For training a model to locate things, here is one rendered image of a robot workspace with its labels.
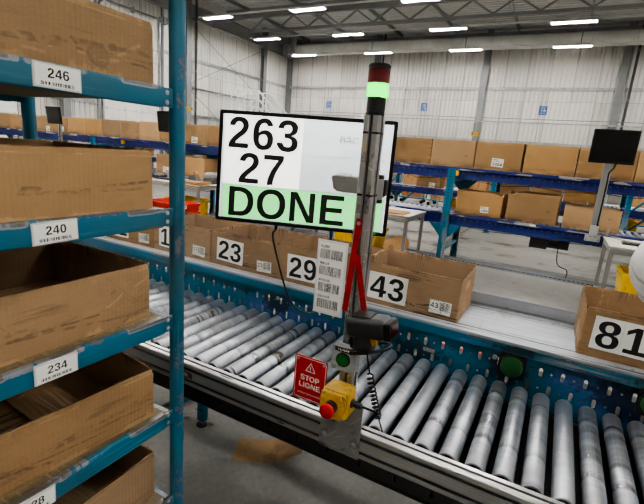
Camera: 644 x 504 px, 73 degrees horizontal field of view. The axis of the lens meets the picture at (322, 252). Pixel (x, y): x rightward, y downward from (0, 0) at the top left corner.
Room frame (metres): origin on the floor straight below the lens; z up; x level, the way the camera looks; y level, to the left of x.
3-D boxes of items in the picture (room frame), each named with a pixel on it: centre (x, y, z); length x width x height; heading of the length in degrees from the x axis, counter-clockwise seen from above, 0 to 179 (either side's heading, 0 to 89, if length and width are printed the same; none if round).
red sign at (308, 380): (1.07, -0.02, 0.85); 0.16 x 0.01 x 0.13; 62
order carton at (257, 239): (2.09, 0.30, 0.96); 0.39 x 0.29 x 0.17; 62
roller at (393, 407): (1.26, -0.30, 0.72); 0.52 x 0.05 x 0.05; 152
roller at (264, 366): (1.47, 0.11, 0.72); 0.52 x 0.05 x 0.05; 152
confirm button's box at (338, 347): (1.03, -0.08, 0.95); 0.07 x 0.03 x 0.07; 62
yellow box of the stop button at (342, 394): (0.99, -0.10, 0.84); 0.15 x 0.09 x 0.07; 62
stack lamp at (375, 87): (1.06, -0.10, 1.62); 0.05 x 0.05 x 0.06
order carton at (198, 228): (2.27, 0.65, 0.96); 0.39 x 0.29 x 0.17; 62
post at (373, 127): (1.05, -0.10, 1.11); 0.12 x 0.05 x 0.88; 62
